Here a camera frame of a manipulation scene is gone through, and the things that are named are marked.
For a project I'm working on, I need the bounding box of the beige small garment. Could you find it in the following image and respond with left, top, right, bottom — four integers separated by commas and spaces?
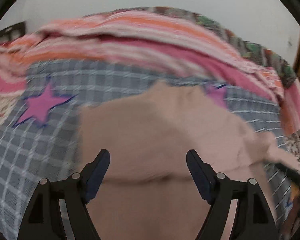
79, 82, 300, 239

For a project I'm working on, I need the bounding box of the grey plaid star blanket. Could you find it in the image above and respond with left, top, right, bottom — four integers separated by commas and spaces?
0, 60, 291, 239

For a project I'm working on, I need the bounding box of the pink orange striped blanket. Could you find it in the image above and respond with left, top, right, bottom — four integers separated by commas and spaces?
0, 8, 285, 129

